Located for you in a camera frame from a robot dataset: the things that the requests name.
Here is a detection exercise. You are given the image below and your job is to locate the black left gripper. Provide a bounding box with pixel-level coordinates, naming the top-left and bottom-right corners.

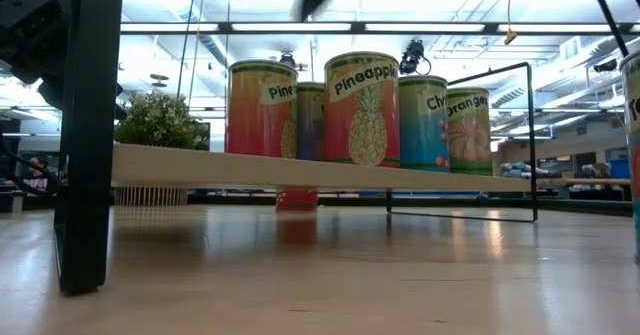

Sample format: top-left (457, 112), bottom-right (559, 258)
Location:
top-left (0, 0), bottom-right (71, 111)

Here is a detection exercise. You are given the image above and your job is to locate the red pineapple can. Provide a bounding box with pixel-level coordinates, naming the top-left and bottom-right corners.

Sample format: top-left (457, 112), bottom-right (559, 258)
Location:
top-left (225, 58), bottom-right (300, 160)
top-left (322, 50), bottom-right (402, 169)

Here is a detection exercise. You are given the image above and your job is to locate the blue cherries can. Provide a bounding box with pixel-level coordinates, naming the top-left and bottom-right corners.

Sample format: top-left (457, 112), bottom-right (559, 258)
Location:
top-left (397, 74), bottom-right (451, 173)

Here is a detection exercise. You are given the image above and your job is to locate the green oranges can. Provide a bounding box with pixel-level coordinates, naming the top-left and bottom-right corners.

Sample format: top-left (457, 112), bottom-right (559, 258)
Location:
top-left (445, 86), bottom-right (494, 177)

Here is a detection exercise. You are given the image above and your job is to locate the black metal shelf leg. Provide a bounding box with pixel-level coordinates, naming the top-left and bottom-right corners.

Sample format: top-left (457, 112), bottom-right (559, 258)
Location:
top-left (53, 0), bottom-right (125, 297)

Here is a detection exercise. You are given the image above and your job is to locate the light wooden shelf board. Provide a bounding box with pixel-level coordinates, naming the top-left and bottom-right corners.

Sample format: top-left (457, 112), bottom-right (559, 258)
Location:
top-left (110, 142), bottom-right (534, 194)

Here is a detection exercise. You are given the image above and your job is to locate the person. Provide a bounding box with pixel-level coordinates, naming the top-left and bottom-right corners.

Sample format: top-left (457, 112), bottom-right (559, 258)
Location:
top-left (18, 155), bottom-right (54, 192)

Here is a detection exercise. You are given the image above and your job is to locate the potted green plant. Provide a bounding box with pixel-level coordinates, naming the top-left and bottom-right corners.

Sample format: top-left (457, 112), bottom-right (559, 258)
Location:
top-left (112, 91), bottom-right (212, 208)

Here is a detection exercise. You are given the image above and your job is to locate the yellow hanging tag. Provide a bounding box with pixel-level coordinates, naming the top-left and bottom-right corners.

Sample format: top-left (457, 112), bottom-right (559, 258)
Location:
top-left (503, 0), bottom-right (519, 46)

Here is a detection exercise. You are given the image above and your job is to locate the red labelled can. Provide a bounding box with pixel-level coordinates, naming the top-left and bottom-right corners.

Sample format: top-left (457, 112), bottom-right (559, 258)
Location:
top-left (274, 187), bottom-right (320, 213)

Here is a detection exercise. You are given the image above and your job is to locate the black overhead frame bar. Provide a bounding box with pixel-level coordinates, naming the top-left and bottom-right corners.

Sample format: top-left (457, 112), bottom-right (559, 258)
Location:
top-left (119, 21), bottom-right (640, 37)

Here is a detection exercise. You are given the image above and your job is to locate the black overhead camera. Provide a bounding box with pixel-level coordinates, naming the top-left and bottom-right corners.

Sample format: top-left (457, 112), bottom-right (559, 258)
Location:
top-left (398, 38), bottom-right (433, 78)

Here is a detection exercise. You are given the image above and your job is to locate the thin hanging cable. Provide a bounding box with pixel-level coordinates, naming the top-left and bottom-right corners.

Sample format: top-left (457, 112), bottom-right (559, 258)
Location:
top-left (175, 0), bottom-right (200, 99)
top-left (187, 0), bottom-right (207, 106)

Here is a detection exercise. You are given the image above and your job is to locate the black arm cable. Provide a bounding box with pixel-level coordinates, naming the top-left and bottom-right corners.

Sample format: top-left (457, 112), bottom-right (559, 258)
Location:
top-left (0, 129), bottom-right (57, 196)
top-left (583, 0), bottom-right (632, 59)

